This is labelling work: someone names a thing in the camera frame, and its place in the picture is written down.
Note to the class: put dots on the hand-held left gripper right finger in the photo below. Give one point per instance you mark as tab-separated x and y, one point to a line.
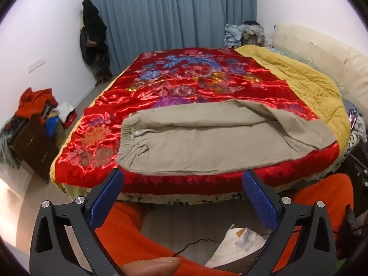
258	201

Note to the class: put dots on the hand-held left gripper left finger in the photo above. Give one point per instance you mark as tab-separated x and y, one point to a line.
105	201

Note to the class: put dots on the beige pants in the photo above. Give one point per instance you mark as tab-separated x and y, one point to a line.
201	141

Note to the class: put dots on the person's left hand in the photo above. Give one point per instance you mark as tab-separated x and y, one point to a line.
152	266

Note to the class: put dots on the person's orange fleece trousers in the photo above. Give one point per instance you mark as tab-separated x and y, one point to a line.
123	235

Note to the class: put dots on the brown wooden cabinet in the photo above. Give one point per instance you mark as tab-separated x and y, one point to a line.
34	149

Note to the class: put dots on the red box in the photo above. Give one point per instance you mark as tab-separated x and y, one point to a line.
71	119

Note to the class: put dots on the dark bedside table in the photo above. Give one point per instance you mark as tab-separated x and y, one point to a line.
359	166

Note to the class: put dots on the yellow fleece blanket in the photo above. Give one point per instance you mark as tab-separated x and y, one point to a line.
302	86

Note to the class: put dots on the pile of colourful clothes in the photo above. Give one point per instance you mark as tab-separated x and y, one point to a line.
34	100

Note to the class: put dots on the shiny printed packet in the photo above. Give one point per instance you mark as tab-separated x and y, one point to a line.
352	119

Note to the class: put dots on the red floral satin quilt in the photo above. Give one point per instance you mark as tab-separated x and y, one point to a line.
172	86

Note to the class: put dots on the light blue cloth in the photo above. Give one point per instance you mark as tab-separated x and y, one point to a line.
276	51

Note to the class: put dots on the cream upholstered headboard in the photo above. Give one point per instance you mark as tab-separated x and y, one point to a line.
330	54

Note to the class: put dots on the black hanging coat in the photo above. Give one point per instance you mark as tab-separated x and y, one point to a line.
93	34

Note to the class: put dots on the striped blue white pillow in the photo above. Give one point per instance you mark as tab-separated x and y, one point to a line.
233	34

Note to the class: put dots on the dark clothes heap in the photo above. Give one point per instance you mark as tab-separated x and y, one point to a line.
254	30

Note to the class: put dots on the blue curtain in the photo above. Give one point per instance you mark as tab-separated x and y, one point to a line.
172	14

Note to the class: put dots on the white wall plate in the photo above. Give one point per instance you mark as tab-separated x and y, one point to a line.
36	65

